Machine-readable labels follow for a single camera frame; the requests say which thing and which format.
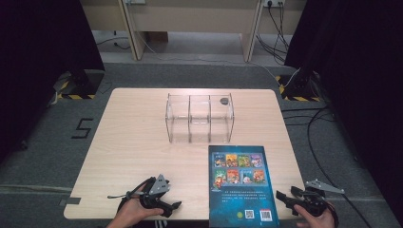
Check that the person's right hand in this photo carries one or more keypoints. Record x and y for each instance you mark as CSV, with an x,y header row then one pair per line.
x,y
316,222

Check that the person's left hand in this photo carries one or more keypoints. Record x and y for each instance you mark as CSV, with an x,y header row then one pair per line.
x,y
130,212

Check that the blue picture book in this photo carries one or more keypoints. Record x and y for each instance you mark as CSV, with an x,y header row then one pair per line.
x,y
240,199

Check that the white power strip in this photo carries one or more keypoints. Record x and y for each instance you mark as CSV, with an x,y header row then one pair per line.
x,y
135,1

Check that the clear acrylic divided organizer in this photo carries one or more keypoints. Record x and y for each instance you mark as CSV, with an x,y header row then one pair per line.
x,y
199,118

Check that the black curtain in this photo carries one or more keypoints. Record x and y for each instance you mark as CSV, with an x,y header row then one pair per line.
x,y
41,63
358,79

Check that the brown box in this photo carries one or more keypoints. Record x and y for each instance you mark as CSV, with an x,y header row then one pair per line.
x,y
158,37

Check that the black stand base hazard tape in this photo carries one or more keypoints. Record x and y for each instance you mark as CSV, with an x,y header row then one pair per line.
x,y
84,84
301,87

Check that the dark grey round sticker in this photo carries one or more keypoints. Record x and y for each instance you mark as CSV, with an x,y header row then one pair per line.
x,y
224,101

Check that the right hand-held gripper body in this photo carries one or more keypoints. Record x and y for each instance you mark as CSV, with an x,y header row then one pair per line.
x,y
312,202

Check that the grey tape strip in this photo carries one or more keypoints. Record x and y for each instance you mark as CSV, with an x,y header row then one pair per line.
x,y
71,201

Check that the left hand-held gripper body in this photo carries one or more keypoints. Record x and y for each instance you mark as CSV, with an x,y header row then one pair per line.
x,y
151,199

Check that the white wall socket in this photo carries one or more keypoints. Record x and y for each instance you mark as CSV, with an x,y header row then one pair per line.
x,y
274,2

